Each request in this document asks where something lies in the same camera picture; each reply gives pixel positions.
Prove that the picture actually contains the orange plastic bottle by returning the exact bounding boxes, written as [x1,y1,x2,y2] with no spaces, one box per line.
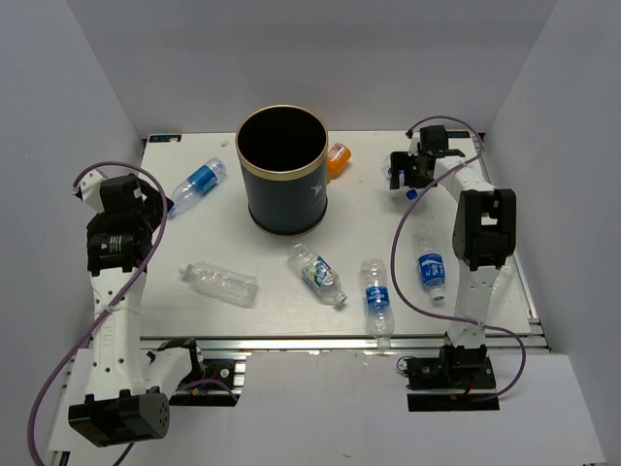
[327,143,351,180]

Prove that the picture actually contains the green blue label bottle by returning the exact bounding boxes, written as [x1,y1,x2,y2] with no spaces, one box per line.
[287,244,347,309]

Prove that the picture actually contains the clear unlabelled crushed bottle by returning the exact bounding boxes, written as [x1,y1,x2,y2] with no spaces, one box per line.
[179,261,259,308]

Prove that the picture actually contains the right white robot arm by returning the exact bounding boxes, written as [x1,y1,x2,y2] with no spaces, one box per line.
[389,125,516,350]

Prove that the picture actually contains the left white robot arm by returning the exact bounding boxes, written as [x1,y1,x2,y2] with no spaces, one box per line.
[68,168,206,448]

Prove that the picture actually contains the dark blue round bin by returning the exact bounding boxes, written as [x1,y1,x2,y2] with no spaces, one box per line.
[235,105,329,235]

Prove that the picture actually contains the right blue corner sticker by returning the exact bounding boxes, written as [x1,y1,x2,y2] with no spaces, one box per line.
[446,130,472,139]

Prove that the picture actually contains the blue corner sticker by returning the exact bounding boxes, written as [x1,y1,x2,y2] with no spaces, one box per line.
[446,130,472,139]
[147,134,181,144]

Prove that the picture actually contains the left blue corner sticker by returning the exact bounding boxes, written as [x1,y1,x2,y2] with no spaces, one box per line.
[147,134,181,144]

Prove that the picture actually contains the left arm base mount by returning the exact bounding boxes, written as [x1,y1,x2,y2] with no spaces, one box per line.
[146,338,245,407]

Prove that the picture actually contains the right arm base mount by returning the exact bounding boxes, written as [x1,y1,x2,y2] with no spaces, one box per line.
[396,344,500,413]

